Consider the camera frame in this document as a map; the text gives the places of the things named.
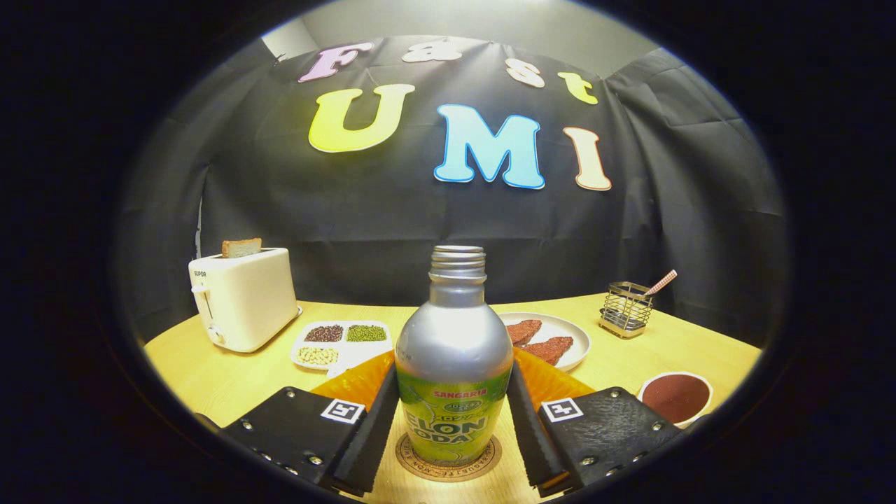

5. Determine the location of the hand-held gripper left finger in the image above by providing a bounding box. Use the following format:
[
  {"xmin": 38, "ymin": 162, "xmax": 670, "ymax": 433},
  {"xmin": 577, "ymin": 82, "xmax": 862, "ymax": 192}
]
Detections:
[{"xmin": 196, "ymin": 350, "xmax": 400, "ymax": 498}]

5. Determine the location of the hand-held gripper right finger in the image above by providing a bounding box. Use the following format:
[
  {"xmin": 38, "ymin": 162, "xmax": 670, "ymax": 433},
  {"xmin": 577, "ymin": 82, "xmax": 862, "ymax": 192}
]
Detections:
[{"xmin": 507, "ymin": 348, "xmax": 709, "ymax": 498}]

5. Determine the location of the white cup wooden handle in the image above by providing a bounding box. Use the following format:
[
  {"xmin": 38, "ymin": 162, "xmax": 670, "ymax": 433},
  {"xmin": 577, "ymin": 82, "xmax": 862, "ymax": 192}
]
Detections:
[{"xmin": 636, "ymin": 371, "xmax": 715, "ymax": 429}]

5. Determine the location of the round cork coaster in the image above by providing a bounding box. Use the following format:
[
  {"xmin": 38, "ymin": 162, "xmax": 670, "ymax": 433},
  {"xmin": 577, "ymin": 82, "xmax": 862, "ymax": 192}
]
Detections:
[{"xmin": 395, "ymin": 433, "xmax": 503, "ymax": 483}]

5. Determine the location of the silver juice bottle green label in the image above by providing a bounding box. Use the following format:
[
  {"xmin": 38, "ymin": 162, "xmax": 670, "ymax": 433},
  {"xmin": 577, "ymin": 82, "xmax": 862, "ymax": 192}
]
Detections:
[{"xmin": 394, "ymin": 245, "xmax": 515, "ymax": 468}]

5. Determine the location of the wooden table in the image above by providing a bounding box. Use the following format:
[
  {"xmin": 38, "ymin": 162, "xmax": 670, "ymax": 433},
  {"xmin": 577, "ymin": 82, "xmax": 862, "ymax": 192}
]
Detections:
[{"xmin": 143, "ymin": 293, "xmax": 764, "ymax": 504}]

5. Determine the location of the white divided dish of beans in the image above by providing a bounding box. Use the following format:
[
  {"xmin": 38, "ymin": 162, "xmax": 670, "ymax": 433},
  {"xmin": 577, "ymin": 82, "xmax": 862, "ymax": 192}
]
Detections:
[{"xmin": 290, "ymin": 321, "xmax": 394, "ymax": 375}]

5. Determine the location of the reddish meat slice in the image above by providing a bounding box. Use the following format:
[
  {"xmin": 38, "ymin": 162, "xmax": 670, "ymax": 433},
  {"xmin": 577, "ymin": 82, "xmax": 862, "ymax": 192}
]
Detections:
[
  {"xmin": 505, "ymin": 319, "xmax": 543, "ymax": 347},
  {"xmin": 524, "ymin": 336, "xmax": 575, "ymax": 366}
]

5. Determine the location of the white round plate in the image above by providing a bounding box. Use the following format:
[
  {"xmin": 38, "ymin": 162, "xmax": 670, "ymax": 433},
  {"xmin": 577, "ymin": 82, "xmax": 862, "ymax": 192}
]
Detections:
[{"xmin": 493, "ymin": 312, "xmax": 592, "ymax": 372}]

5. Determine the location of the white toaster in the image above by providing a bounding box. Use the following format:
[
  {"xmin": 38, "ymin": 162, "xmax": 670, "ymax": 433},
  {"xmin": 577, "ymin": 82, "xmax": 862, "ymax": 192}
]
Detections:
[{"xmin": 188, "ymin": 247, "xmax": 303, "ymax": 354}]

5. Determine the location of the pink checked straw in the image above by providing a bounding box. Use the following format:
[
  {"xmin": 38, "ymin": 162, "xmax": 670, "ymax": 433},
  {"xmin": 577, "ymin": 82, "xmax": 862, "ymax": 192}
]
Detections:
[{"xmin": 644, "ymin": 269, "xmax": 678, "ymax": 298}]

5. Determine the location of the black backdrop cloth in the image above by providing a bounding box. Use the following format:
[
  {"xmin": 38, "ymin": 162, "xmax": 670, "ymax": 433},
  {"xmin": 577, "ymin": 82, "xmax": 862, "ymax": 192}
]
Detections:
[{"xmin": 115, "ymin": 35, "xmax": 792, "ymax": 351}]

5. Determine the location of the wire utensil holder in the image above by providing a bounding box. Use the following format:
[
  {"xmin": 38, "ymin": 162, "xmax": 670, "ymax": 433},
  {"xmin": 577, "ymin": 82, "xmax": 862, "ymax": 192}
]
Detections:
[{"xmin": 598, "ymin": 281, "xmax": 653, "ymax": 340}]

